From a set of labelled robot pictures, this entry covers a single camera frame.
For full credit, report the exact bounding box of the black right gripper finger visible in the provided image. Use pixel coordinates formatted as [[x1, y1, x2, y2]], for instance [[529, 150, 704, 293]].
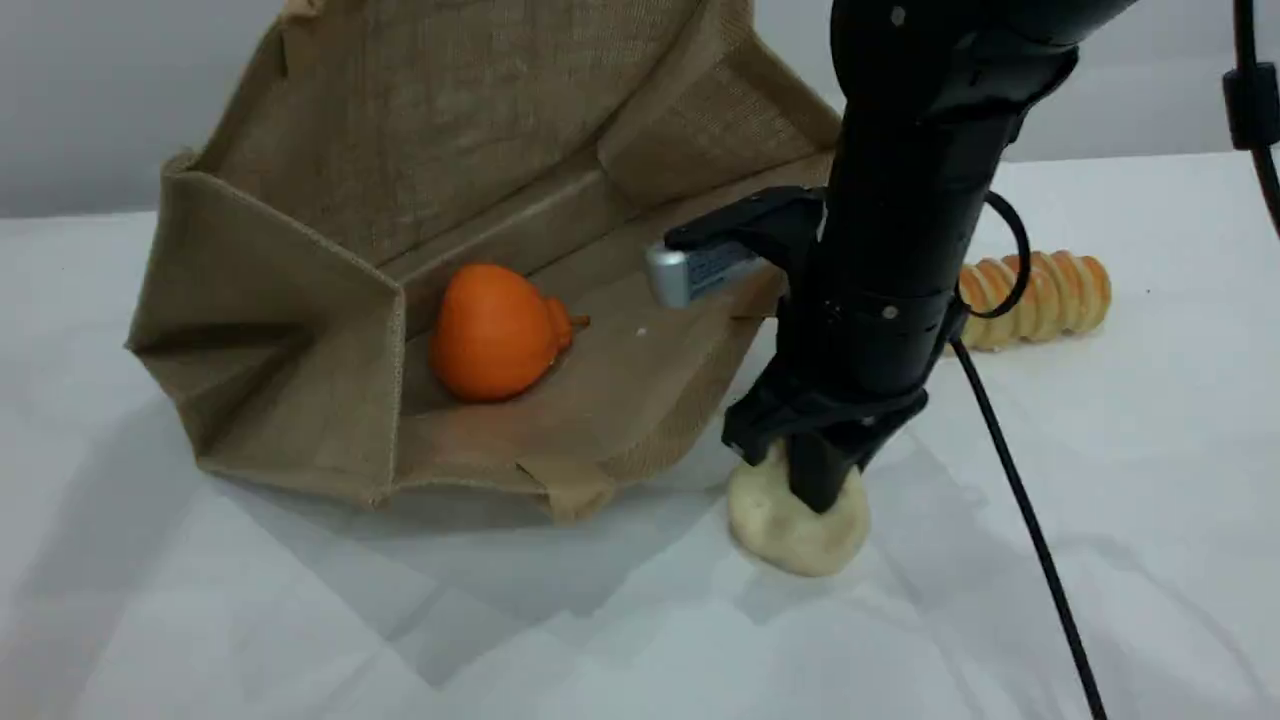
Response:
[[788, 440, 867, 514]]

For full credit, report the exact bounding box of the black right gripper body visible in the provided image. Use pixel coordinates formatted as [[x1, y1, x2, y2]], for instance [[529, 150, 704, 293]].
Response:
[[722, 295, 966, 471]]

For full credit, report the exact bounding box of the beige egg yolk pastry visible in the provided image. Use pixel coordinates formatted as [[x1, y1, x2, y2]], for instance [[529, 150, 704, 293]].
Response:
[[727, 440, 871, 578]]

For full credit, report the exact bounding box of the orange fruit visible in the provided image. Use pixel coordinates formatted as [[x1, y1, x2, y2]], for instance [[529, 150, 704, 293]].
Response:
[[430, 262, 591, 404]]

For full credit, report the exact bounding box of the brown jute tote bag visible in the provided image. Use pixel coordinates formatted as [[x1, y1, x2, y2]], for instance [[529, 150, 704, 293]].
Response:
[[125, 0, 841, 523]]

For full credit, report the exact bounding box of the spiral orange striped bread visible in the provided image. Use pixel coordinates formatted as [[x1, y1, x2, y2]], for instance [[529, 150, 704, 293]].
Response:
[[945, 250, 1113, 351]]

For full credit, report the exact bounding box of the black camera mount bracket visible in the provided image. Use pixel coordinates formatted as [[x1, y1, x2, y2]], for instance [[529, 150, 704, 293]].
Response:
[[665, 185, 826, 271]]

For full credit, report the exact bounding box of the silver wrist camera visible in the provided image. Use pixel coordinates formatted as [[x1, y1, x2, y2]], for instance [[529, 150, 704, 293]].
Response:
[[645, 240, 766, 309]]

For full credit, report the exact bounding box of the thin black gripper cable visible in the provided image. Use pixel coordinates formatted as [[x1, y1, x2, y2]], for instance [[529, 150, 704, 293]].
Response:
[[948, 190, 1108, 720]]

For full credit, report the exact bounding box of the black cable with connector block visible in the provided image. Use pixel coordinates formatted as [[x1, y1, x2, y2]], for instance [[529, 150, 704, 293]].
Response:
[[1222, 0, 1280, 241]]

